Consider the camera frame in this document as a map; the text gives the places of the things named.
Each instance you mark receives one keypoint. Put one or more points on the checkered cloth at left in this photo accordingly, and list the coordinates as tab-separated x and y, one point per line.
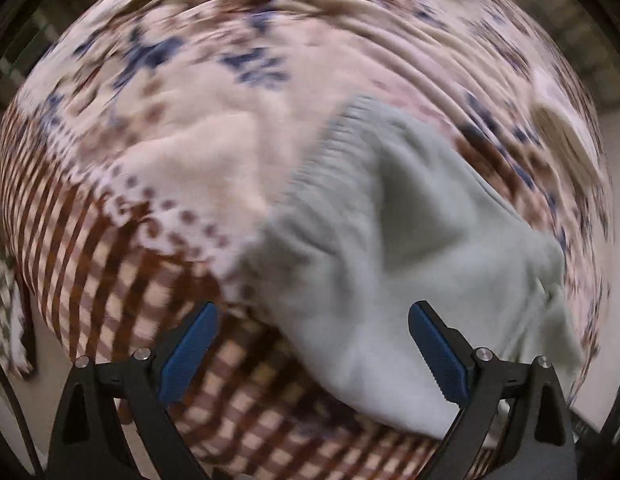
17	337

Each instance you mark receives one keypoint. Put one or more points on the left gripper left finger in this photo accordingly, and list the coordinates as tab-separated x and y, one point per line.
87	439

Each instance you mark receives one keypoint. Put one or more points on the floral fleece bed blanket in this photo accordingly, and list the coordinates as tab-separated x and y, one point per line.
147	146

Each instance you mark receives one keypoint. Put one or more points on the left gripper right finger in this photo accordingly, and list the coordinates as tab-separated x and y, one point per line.
537	440

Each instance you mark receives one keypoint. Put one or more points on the folded white cloth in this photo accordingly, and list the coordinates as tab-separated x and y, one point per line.
570	140

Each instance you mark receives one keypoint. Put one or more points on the light green fleece pants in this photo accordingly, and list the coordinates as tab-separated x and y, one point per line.
384	213

